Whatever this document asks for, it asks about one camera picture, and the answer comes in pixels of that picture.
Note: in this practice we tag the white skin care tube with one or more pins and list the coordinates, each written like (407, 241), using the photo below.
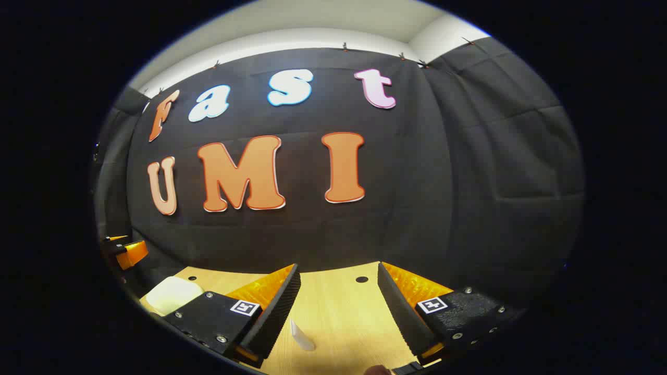
(302, 338)

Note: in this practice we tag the black backdrop cloth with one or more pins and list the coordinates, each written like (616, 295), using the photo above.
(417, 182)

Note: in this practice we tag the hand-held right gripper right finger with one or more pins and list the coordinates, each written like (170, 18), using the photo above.
(401, 312)

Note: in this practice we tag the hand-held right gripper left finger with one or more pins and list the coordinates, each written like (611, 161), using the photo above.
(276, 312)

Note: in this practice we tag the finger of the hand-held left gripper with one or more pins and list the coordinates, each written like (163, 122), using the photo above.
(133, 254)
(115, 239)

